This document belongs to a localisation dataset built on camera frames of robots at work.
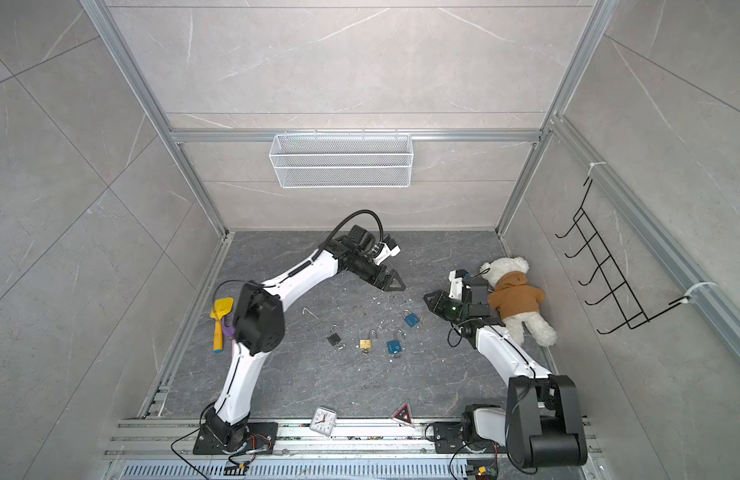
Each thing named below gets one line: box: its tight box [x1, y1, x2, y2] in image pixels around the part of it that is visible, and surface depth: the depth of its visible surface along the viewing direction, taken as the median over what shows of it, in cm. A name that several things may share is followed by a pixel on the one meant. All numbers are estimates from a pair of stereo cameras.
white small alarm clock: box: [309, 406, 337, 437], surface depth 76 cm
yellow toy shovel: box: [209, 297, 235, 353], surface depth 95 cm
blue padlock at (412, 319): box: [404, 313, 421, 327], surface depth 96 cm
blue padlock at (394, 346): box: [386, 340, 402, 354], surface depth 90 cm
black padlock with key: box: [327, 324, 345, 350], surface depth 92 cm
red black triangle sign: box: [390, 398, 414, 425], surface depth 78 cm
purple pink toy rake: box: [222, 316, 236, 338], surface depth 92 cm
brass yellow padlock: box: [359, 329, 378, 349], surface depth 92 cm
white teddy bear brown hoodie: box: [480, 257, 557, 347], surface depth 94 cm
